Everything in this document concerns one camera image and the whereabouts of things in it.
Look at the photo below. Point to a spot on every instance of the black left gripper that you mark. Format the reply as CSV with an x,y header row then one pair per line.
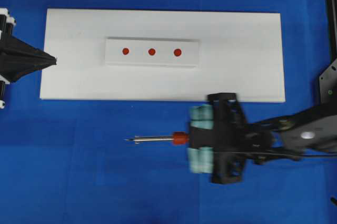
x,y
17,57

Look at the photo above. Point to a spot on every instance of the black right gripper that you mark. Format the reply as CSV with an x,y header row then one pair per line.
x,y
234,141

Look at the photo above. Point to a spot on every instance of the red handled soldering iron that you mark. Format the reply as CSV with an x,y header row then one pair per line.
x,y
176,138

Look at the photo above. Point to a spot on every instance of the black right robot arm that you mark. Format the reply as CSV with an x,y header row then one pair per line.
x,y
311,129

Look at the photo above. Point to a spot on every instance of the white foam base board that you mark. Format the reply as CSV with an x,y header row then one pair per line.
x,y
240,53

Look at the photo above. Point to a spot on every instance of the small white marked plate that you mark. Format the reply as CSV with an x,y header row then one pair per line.
x,y
163,52

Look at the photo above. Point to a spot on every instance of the blue table cover cloth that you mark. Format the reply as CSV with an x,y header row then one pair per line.
x,y
71,162

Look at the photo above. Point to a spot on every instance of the black aluminium frame post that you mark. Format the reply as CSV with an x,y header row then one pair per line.
x,y
326,80

